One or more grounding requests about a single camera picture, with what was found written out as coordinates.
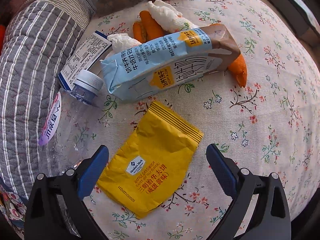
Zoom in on yellow snack wrapper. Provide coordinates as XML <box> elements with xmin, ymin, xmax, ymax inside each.
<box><xmin>97</xmin><ymin>101</ymin><xmax>203</xmax><ymax>218</ymax></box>

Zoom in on blue milk carton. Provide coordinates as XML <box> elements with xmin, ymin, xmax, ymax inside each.
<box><xmin>102</xmin><ymin>24</ymin><xmax>240</xmax><ymax>101</ymax></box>

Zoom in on clear plastic water bottle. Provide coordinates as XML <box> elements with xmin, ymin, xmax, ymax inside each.
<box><xmin>39</xmin><ymin>70</ymin><xmax>104</xmax><ymax>177</ymax></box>

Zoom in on floral tablecloth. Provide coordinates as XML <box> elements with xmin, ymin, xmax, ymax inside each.
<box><xmin>85</xmin><ymin>0</ymin><xmax>319</xmax><ymax>239</ymax></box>

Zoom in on orange peel piece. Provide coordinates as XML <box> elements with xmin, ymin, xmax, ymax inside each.
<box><xmin>227</xmin><ymin>54</ymin><xmax>247</xmax><ymax>88</ymax></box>

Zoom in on white blue small box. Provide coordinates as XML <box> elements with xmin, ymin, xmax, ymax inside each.
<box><xmin>57</xmin><ymin>30</ymin><xmax>112</xmax><ymax>90</ymax></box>

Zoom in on grey striped cushion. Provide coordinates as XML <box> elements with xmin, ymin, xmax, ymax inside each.
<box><xmin>1</xmin><ymin>0</ymin><xmax>92</xmax><ymax>198</ymax></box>

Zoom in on small white tissue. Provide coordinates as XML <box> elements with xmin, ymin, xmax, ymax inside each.
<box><xmin>107</xmin><ymin>33</ymin><xmax>142</xmax><ymax>54</ymax></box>

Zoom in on orange peel pieces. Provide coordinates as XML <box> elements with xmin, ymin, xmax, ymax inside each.
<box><xmin>132</xmin><ymin>10</ymin><xmax>164</xmax><ymax>43</ymax></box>

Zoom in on crumpled white tissue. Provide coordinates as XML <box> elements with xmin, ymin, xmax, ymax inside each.
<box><xmin>146</xmin><ymin>0</ymin><xmax>199</xmax><ymax>33</ymax></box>

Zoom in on grey storage ottoman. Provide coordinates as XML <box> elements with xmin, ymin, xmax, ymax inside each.
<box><xmin>268</xmin><ymin>0</ymin><xmax>319</xmax><ymax>47</ymax></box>

